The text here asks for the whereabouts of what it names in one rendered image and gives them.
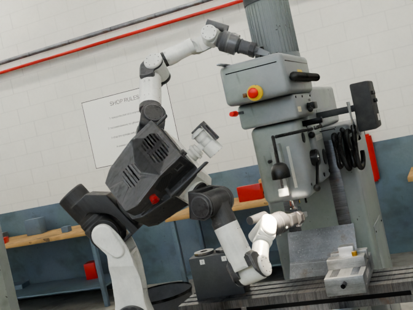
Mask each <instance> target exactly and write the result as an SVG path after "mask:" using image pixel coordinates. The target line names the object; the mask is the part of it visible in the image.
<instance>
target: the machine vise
mask: <svg viewBox="0 0 413 310"><path fill-rule="evenodd" d="M355 250H356V251H357V253H366V258H367V263H366V266H360V267H354V268H345V269H335V270H330V271H328V273H327V275H326V277H325V279H324V284H325V287H326V293H327V296H339V295H350V294H356V293H366V292H367V290H368V286H369V282H370V280H371V276H372V272H373V270H374V263H373V259H372V254H371V252H368V248H367V247H365V248H356V249H355ZM334 256H339V251H338V252H332V253H331V257H334ZM343 281H345V282H346V283H347V286H346V287H345V288H344V289H342V288H341V287H340V285H341V283H342V282H343Z"/></svg>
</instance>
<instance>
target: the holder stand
mask: <svg viewBox="0 0 413 310"><path fill-rule="evenodd" d="M227 262H228V259H227V257H226V254H225V253H224V250H223V249H222V247H219V248H217V249H216V250H214V249H213V248H207V249H203V250H199V251H197V252H195V253H194V255H193V256H192V257H191V258H190V259H189V264H190V267H191V273H192V278H193V281H194V287H195V292H196V295H197V300H204V299H209V298H217V297H222V296H230V295H238V294H242V293H246V291H247V289H248V287H249V286H250V285H246V286H244V287H239V286H238V285H236V284H235V283H234V282H233V281H232V278H231V276H230V274H229V272H228V270H227V268H226V266H227Z"/></svg>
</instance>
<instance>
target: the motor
mask: <svg viewBox="0 0 413 310"><path fill-rule="evenodd" d="M243 5H244V8H245V13H246V18H247V22H248V27H249V31H250V36H251V41H253V42H256V43H257V45H258V47H264V50H266V51H269V52H270V54H275V53H276V52H278V53H283V54H288V55H295V56H298V57H300V52H299V48H298V44H297V38H296V33H295V29H294V24H293V18H292V15H291V9H290V6H289V1H288V0H243Z"/></svg>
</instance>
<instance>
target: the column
mask: <svg viewBox="0 0 413 310"><path fill-rule="evenodd" d="M350 126H351V120H348V121H342V122H337V123H334V124H331V125H328V126H326V127H322V128H321V130H327V131H324V132H322V136H323V141H324V147H325V151H326V156H327V160H328V165H329V168H330V170H331V172H330V176H329V177H327V179H325V180H324V181H322V182H321V183H319V185H320V186H321V189H320V190H319V191H315V192H314V193H313V194H312V195H311V196H310V197H306V198H307V203H305V199H304V198H302V199H300V204H299V205H298V206H301V209H302V212H307V217H306V218H305V221H304V223H303V224H302V226H300V227H297V226H296V225H295V226H292V227H291V226H290V228H289V230H288V231H287V232H284V233H282V234H281V235H277V236H275V238H276V241H277V247H278V252H279V256H280V261H281V266H282V270H283V275H284V278H285V280H289V275H290V260H289V245H288V233H290V232H296V231H305V230H309V229H317V228H325V227H330V226H338V225H346V224H351V223H354V228H355V237H356V247H357V248H365V247H367V248H368V252H371V254H372V259H373V263H374V269H383V268H392V267H393V266H392V263H391V258H390V252H389V248H388V243H387V237H386V234H385V228H384V223H383V219H382V214H381V210H380V205H379V199H378V196H377V190H376V185H375V181H374V176H373V172H372V167H371V161H370V158H369V152H368V147H367V143H366V137H365V134H364V132H362V135H360V137H361V139H360V140H358V150H359V155H360V151H361V150H364V152H365V156H366V165H365V168H364V169H363V170H359V169H358V167H356V168H354V167H353V166H352V170H351V171H348V170H347V169H346V168H345V166H344V167H343V168H342V169H338V167H337V164H336V157H335V153H334V147H333V144H332V140H331V134H332V133H334V132H335V133H338V132H340V130H339V129H340V128H341V127H343V128H344V129H350V130H351V128H350ZM333 128H335V129H333ZM328 129H332V130H328ZM360 160H361V155H360ZM268 204H269V209H270V214H272V213H274V212H279V211H281V212H287V211H290V208H292V207H293V206H289V203H288V202H277V203H273V204H271V203H268ZM371 309H372V310H401V305H400V303H395V304H383V305H376V306H371Z"/></svg>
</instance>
